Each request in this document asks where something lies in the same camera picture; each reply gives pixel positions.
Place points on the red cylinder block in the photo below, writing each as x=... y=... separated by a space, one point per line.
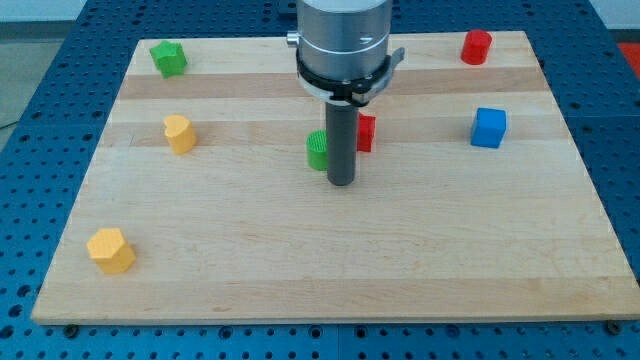
x=476 y=47

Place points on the yellow hexagon block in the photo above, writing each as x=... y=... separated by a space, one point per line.
x=110 y=251

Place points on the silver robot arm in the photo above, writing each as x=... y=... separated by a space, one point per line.
x=342 y=49

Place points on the wooden board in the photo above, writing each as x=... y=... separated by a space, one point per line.
x=240 y=230

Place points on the blue cube block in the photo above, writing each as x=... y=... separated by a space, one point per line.
x=488 y=128

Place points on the red square block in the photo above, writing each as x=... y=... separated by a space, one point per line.
x=366 y=132

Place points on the yellow heart block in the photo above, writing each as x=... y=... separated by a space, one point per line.
x=180 y=133

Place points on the green star block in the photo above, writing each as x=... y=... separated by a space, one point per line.
x=169 y=58

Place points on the green cylinder block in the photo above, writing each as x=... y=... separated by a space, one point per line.
x=316 y=150

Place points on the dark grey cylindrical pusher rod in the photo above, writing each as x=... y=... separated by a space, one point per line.
x=341 y=134

